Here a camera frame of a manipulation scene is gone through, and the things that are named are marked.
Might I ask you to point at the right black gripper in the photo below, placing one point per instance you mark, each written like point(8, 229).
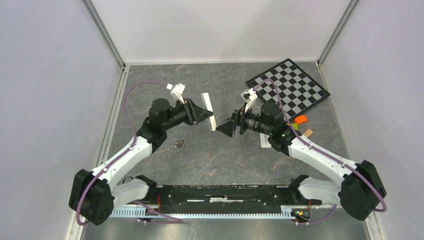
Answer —
point(239, 119)

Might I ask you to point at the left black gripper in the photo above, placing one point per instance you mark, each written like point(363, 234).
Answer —
point(195, 115)

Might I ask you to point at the small white remote with buttons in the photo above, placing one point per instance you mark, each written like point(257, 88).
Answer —
point(208, 104)

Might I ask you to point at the white remote control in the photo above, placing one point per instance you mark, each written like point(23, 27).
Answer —
point(264, 141)

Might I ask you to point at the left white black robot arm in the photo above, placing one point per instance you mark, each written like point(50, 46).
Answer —
point(96, 193)

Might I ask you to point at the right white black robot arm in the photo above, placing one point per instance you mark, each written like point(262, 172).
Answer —
point(356, 187)

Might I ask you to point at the green orange block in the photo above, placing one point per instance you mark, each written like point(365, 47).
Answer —
point(295, 126)

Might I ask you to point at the orange curved block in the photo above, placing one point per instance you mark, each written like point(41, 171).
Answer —
point(302, 119)

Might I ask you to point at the black white checkerboard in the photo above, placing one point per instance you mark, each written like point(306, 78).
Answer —
point(298, 91)

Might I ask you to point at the tan wooden block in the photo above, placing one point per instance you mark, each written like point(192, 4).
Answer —
point(308, 132)

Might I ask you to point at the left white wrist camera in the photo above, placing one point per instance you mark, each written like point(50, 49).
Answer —
point(176, 91)

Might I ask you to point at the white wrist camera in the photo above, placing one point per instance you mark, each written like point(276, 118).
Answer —
point(176, 91)
point(250, 97)

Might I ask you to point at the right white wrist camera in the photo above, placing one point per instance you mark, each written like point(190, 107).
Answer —
point(250, 97)

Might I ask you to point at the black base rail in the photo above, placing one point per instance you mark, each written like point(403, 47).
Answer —
point(225, 199)

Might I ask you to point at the white slotted cable duct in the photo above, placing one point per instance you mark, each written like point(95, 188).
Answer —
point(139, 212)

